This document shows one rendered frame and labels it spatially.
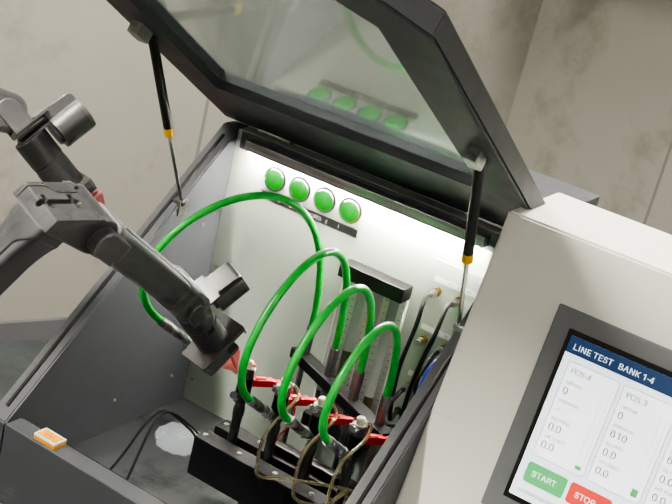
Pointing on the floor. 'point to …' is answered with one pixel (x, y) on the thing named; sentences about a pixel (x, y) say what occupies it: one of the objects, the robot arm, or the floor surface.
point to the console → (534, 330)
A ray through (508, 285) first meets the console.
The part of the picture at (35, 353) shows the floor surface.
